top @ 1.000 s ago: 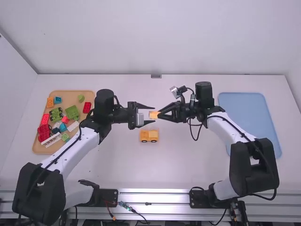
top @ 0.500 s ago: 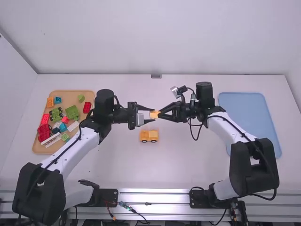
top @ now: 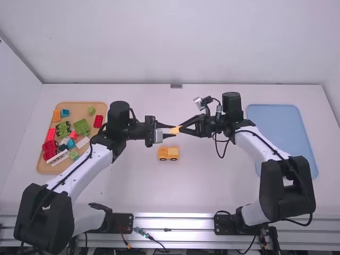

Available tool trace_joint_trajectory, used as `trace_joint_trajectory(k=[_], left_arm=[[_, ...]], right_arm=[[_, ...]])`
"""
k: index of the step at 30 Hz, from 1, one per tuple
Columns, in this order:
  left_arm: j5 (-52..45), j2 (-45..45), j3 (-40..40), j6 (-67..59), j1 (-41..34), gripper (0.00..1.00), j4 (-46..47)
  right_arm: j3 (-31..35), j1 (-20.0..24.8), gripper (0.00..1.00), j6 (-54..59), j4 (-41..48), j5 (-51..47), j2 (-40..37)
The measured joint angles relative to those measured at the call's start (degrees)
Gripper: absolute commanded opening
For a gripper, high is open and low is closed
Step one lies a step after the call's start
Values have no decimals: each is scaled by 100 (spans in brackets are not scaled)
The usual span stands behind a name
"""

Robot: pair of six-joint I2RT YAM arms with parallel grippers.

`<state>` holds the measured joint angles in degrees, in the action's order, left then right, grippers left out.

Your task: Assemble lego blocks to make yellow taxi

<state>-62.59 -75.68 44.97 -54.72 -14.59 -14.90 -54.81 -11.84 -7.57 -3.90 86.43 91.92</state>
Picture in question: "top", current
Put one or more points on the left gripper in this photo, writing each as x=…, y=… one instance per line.
x=149, y=125

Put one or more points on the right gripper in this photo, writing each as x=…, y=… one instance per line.
x=206, y=127

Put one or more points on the yellow toy brick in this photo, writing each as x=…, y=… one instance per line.
x=174, y=130

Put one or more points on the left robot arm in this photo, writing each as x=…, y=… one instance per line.
x=98, y=156

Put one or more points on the yellow toy car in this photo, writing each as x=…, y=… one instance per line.
x=165, y=153

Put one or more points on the long red toy brick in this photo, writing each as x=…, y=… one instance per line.
x=98, y=121

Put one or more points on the rounded green toy brick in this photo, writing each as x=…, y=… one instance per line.
x=92, y=111

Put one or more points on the large green toy brick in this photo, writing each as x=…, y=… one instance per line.
x=81, y=126

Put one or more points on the blue mat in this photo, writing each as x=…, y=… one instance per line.
x=279, y=132

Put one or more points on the tan tray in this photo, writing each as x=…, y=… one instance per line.
x=77, y=109

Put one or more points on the pink toy brick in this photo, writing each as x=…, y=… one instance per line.
x=73, y=135

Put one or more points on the light green toy brick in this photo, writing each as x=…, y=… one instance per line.
x=73, y=155

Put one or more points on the teal toy brick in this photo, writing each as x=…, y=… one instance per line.
x=71, y=144
x=65, y=112

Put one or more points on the silver rails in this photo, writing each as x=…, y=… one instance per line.
x=172, y=225

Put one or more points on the green wheeled toy base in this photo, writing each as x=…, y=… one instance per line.
x=63, y=128

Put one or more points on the small blue circuit board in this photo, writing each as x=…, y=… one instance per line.
x=142, y=232

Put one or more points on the orange toy brick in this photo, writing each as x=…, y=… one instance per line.
x=57, y=115

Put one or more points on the long white toy brick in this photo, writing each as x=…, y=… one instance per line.
x=57, y=158

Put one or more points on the bright red toy brick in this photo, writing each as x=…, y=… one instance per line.
x=50, y=134

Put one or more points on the dark red toy brick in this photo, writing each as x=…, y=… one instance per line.
x=49, y=150

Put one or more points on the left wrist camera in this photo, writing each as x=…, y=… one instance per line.
x=158, y=136

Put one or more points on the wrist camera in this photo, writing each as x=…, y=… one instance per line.
x=197, y=103
x=158, y=136

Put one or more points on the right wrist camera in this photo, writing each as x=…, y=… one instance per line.
x=197, y=103

